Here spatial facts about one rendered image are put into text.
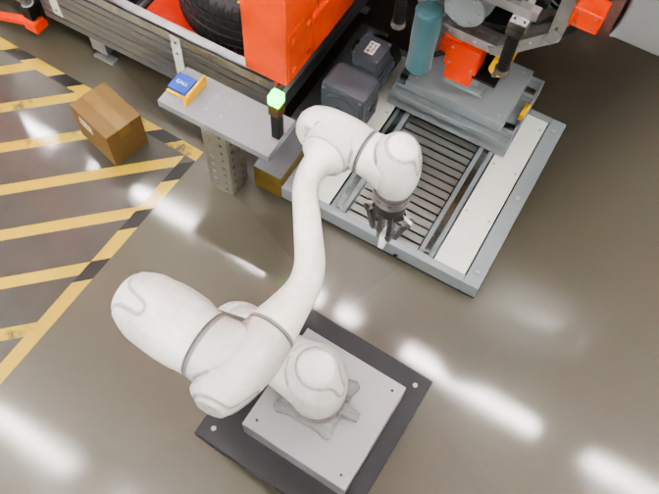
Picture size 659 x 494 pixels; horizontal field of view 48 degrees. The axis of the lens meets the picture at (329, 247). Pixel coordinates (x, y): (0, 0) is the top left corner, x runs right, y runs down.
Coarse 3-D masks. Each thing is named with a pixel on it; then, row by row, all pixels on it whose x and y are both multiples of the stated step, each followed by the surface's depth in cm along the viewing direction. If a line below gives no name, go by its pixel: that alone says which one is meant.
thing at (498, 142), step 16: (400, 80) 287; (400, 96) 285; (416, 96) 287; (528, 96) 286; (416, 112) 287; (432, 112) 282; (448, 112) 284; (512, 112) 285; (528, 112) 287; (448, 128) 285; (464, 128) 280; (480, 128) 281; (512, 128) 277; (480, 144) 283; (496, 144) 278
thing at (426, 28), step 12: (432, 0) 229; (420, 12) 227; (432, 12) 227; (420, 24) 229; (432, 24) 228; (420, 36) 233; (432, 36) 232; (420, 48) 237; (432, 48) 238; (408, 60) 246; (420, 60) 242; (420, 72) 247
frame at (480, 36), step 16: (576, 0) 209; (448, 16) 243; (560, 16) 216; (448, 32) 243; (464, 32) 240; (480, 32) 243; (496, 32) 240; (528, 32) 232; (544, 32) 224; (560, 32) 220; (480, 48) 242; (496, 48) 237; (528, 48) 231
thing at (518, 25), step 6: (516, 18) 198; (522, 18) 198; (510, 24) 198; (516, 24) 198; (522, 24) 197; (528, 24) 198; (510, 30) 200; (516, 30) 199; (522, 30) 198; (516, 36) 201; (522, 36) 200
